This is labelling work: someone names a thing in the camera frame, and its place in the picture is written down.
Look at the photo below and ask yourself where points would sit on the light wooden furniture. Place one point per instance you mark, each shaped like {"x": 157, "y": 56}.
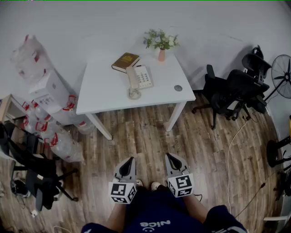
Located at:
{"x": 5, "y": 104}

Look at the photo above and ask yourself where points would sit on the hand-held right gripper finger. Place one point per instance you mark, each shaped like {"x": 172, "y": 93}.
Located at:
{"x": 169, "y": 167}
{"x": 182, "y": 164}

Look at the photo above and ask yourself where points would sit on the pile of plastic bags and box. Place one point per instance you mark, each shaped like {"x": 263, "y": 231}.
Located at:
{"x": 63, "y": 145}

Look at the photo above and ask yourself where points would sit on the person's shoe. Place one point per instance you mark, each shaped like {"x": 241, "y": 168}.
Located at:
{"x": 139, "y": 183}
{"x": 155, "y": 186}

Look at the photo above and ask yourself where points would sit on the person's left shoe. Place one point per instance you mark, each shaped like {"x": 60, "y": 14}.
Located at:
{"x": 139, "y": 183}

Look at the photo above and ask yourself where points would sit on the black folded chair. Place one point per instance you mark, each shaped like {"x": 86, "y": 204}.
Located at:
{"x": 34, "y": 163}

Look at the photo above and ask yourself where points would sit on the white table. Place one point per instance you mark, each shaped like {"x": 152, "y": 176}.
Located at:
{"x": 102, "y": 91}

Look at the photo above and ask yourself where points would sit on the pink vase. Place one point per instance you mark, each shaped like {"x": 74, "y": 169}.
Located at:
{"x": 161, "y": 55}

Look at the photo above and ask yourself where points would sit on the white telephone base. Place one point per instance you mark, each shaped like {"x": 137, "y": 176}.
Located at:
{"x": 144, "y": 77}

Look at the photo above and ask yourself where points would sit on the black standing fan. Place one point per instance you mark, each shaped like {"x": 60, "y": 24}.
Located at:
{"x": 282, "y": 77}

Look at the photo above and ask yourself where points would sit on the blue and white flower bouquet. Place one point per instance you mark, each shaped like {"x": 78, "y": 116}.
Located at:
{"x": 161, "y": 39}

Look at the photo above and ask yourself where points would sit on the white telephone handset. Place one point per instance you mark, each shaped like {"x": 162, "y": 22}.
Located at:
{"x": 131, "y": 77}

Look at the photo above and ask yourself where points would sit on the clear bag of bottles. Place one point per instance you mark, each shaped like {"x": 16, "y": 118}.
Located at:
{"x": 29, "y": 61}

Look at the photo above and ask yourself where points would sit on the person's right shoe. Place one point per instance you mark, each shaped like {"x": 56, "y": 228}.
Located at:
{"x": 155, "y": 186}

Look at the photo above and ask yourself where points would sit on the person's right forearm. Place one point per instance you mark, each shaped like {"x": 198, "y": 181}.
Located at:
{"x": 197, "y": 209}

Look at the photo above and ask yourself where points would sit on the black round stand base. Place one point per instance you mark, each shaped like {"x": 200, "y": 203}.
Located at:
{"x": 272, "y": 152}

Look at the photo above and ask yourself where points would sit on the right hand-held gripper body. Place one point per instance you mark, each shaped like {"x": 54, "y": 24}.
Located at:
{"x": 182, "y": 184}

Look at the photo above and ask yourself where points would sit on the white cardboard box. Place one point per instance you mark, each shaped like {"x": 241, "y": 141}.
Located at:
{"x": 50, "y": 91}

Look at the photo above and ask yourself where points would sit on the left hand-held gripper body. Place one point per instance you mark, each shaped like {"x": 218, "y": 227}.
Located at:
{"x": 122, "y": 192}

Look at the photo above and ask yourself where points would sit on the white power adapter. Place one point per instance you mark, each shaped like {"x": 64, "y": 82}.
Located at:
{"x": 34, "y": 213}

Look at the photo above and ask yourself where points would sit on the black office chair with headrest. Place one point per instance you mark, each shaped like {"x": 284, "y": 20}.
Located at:
{"x": 245, "y": 84}

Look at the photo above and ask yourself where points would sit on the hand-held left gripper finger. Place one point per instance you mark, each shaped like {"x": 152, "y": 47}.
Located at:
{"x": 119, "y": 170}
{"x": 134, "y": 168}

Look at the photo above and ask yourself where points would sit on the person's navy shirt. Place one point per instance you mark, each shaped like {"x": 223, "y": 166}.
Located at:
{"x": 154, "y": 209}

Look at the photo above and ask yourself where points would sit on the brown hardcover book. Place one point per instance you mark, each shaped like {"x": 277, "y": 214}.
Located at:
{"x": 125, "y": 62}

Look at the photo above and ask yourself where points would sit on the person's left forearm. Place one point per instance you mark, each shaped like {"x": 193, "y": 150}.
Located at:
{"x": 118, "y": 216}

